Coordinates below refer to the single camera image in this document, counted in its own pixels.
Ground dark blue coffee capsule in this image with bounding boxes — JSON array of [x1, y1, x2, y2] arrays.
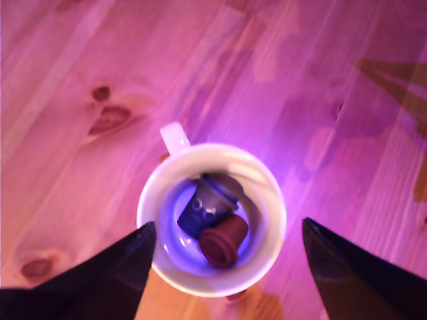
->
[[176, 173, 247, 239]]

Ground red-brown coffee capsule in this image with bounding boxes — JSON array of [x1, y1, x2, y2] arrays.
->
[[198, 214, 250, 270]]

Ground ceramic cup winter tree painting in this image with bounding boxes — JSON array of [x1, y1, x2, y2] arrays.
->
[[135, 121, 288, 299]]

